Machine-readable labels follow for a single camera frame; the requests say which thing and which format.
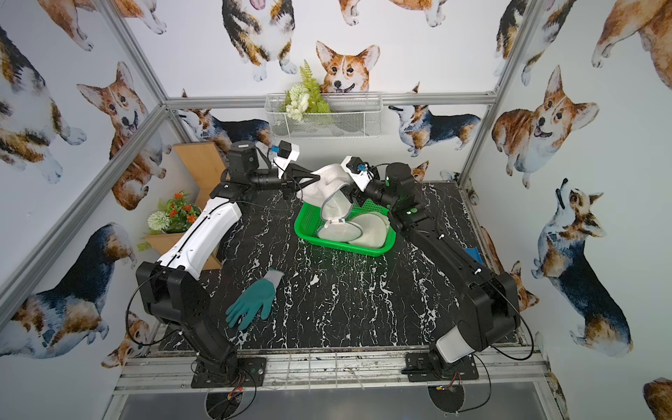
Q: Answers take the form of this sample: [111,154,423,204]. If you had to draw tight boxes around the potted orange flowers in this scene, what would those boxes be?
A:
[136,192,202,253]

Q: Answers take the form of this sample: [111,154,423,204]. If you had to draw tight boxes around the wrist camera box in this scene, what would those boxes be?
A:
[341,156,372,192]
[271,140,300,178]

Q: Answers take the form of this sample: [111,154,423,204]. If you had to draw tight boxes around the white artificial flowers with fern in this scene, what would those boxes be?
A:
[279,61,331,122]

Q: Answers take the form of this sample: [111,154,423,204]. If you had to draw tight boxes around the white wire wall basket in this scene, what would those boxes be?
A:
[264,94,383,140]

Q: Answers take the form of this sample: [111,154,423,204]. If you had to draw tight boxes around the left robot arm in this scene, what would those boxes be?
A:
[136,141,319,385]

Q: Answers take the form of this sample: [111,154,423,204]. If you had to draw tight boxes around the green plastic basket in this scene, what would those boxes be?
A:
[294,199,397,257]

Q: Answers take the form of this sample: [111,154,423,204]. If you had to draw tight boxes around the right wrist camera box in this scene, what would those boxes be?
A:
[341,156,372,192]

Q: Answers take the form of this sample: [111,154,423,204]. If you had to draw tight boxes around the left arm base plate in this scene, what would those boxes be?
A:
[191,356,267,389]

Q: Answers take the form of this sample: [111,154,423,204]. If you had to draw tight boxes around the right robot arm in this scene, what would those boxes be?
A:
[343,157,522,376]

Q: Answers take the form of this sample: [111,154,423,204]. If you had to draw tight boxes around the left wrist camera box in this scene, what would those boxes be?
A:
[271,140,300,178]

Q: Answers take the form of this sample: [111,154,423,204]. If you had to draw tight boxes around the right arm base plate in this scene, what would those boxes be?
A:
[401,351,480,383]

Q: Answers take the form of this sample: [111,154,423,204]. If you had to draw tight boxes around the blue dustpan scoop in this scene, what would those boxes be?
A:
[465,248,483,264]

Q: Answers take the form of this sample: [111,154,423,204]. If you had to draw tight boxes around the green work glove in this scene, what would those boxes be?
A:
[226,269,285,331]

